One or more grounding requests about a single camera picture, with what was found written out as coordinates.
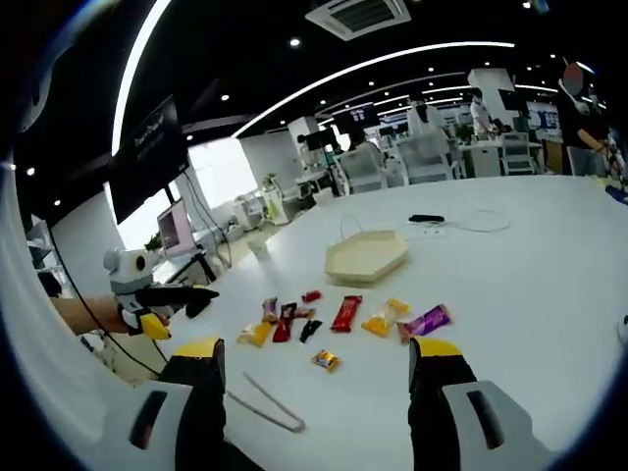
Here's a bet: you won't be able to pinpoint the dark red snack packet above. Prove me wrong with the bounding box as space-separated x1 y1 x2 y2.
271 301 298 344

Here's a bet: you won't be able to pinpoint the white office chair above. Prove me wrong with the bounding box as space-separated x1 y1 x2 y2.
338 145 390 195
395 138 455 186
498 131 537 177

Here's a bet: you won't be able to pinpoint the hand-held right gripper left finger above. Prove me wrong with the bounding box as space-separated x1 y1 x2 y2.
92 336 266 471

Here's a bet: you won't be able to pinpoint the large black screen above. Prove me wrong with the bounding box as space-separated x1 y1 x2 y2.
107 94 191 226

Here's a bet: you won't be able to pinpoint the ceiling air vent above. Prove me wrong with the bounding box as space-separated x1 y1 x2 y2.
304 0 413 42

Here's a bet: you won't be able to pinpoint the white shelf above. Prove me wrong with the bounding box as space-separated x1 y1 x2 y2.
25 214 68 298

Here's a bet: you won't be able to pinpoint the black snack packet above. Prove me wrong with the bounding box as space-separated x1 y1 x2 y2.
298 319 324 344

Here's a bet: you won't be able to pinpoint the yellow clear snack packet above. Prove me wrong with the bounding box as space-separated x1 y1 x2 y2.
361 297 411 339

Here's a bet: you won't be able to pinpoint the red snack bar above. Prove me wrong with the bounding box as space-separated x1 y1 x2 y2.
330 294 365 335

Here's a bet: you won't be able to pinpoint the metal food tongs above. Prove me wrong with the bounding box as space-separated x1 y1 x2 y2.
225 371 307 435

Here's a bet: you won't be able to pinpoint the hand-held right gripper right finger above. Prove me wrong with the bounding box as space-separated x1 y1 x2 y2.
406 336 558 471

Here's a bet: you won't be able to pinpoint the pink monitor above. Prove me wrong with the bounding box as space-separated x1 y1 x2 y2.
156 199 196 260

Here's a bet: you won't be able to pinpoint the yellow pastry packet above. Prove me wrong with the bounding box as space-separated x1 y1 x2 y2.
235 320 273 349

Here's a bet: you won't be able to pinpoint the small orange snack packet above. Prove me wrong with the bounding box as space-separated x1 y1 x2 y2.
310 348 342 373

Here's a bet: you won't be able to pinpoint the cream hexagonal container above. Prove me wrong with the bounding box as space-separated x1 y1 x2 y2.
324 229 411 288

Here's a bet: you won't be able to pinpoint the purple brown snack packet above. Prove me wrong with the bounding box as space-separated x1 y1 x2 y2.
260 296 281 325

